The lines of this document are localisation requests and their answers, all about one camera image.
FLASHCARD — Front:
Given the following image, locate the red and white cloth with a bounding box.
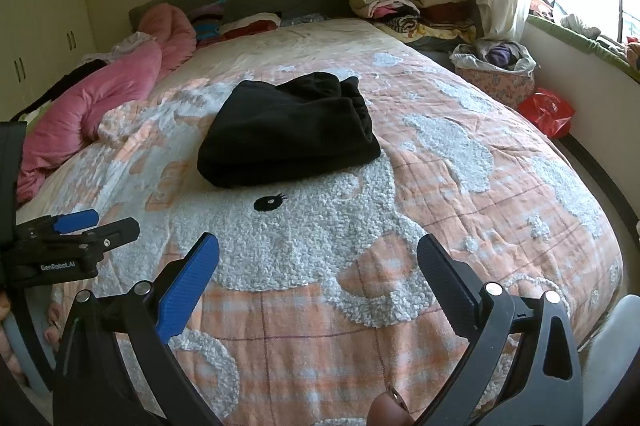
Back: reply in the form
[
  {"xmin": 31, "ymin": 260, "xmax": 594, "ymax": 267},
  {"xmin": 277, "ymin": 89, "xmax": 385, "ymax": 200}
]
[{"xmin": 220, "ymin": 12, "xmax": 282, "ymax": 39}]

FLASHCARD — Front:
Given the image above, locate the black long-sleeved sweater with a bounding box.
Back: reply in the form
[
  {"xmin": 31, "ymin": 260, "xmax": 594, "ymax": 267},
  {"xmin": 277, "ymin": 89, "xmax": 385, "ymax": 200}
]
[{"xmin": 196, "ymin": 73, "xmax": 382, "ymax": 189}]

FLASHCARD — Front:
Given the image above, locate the blue floral cloth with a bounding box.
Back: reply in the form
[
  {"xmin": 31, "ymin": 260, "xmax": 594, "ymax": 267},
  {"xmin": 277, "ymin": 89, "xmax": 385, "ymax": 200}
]
[{"xmin": 280, "ymin": 12, "xmax": 331, "ymax": 27}]

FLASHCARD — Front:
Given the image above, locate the green window sill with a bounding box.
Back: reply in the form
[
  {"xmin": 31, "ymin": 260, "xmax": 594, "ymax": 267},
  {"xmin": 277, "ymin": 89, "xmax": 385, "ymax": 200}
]
[{"xmin": 527, "ymin": 14, "xmax": 640, "ymax": 84}]

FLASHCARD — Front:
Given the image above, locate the white crumpled cloth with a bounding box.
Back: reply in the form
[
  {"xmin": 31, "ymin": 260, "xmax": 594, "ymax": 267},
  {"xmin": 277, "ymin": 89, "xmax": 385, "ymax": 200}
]
[{"xmin": 110, "ymin": 32, "xmax": 153, "ymax": 56}]

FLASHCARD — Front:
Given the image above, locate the heap of mixed garments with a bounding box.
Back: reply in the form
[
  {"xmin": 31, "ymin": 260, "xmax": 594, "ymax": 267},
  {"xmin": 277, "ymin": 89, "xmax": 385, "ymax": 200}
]
[{"xmin": 530, "ymin": 0, "xmax": 640, "ymax": 66}]

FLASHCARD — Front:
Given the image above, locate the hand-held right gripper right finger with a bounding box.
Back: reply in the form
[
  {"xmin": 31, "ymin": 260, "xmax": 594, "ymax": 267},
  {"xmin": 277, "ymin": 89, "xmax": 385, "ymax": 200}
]
[{"xmin": 412, "ymin": 234, "xmax": 583, "ymax": 426}]

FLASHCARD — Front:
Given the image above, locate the pink quilt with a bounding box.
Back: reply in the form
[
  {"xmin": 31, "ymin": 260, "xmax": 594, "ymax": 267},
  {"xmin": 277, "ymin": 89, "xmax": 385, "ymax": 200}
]
[{"xmin": 17, "ymin": 3, "xmax": 197, "ymax": 201}]

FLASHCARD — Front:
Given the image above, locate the floral laundry basket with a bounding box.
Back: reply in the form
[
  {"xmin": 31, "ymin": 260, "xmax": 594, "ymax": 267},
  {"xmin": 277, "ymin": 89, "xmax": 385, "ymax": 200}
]
[{"xmin": 449, "ymin": 38, "xmax": 538, "ymax": 109}]

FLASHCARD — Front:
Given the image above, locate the cream wardrobe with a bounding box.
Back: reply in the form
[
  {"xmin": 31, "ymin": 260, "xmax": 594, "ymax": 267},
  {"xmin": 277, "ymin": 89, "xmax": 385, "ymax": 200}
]
[{"xmin": 0, "ymin": 0, "xmax": 98, "ymax": 127}]

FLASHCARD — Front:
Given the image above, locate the colourful striped cloth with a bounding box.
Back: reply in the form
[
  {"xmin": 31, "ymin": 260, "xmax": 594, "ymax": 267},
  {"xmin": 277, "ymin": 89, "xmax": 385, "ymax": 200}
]
[{"xmin": 190, "ymin": 0, "xmax": 228, "ymax": 41}]

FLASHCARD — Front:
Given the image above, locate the person's foot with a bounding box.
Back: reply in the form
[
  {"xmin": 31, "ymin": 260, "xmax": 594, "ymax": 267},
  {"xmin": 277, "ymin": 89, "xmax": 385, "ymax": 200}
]
[{"xmin": 42, "ymin": 298, "xmax": 76, "ymax": 347}]

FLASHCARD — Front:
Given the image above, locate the pink tufted bedspread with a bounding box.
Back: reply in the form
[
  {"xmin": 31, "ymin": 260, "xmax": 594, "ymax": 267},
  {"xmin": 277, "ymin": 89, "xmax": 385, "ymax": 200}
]
[{"xmin": 17, "ymin": 16, "xmax": 623, "ymax": 426}]

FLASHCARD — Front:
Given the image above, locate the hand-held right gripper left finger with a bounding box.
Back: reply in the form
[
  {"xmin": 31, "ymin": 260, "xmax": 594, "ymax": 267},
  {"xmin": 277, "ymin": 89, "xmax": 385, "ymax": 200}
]
[{"xmin": 52, "ymin": 232, "xmax": 223, "ymax": 426}]

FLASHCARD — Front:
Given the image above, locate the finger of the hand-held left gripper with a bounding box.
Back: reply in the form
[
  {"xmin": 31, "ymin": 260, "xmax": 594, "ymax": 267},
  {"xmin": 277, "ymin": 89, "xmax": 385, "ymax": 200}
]
[
  {"xmin": 17, "ymin": 209, "xmax": 99, "ymax": 237},
  {"xmin": 60, "ymin": 217, "xmax": 141, "ymax": 251}
]

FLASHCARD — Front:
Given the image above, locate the person's right hand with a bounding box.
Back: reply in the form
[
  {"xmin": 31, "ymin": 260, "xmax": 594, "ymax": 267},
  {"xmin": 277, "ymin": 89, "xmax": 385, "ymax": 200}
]
[{"xmin": 369, "ymin": 392, "xmax": 416, "ymax": 426}]

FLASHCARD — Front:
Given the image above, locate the red plastic bag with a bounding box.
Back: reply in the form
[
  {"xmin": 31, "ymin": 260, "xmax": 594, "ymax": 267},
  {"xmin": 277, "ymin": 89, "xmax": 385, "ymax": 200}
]
[{"xmin": 517, "ymin": 88, "xmax": 576, "ymax": 139}]

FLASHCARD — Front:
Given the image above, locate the light green cloth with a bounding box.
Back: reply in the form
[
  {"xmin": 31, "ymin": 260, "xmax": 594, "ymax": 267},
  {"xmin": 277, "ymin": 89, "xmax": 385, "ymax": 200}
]
[{"xmin": 22, "ymin": 100, "xmax": 53, "ymax": 131}]

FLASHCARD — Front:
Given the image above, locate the black garment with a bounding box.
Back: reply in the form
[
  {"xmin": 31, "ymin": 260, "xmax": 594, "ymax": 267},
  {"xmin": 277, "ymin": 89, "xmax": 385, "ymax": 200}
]
[{"xmin": 12, "ymin": 60, "xmax": 108, "ymax": 121}]

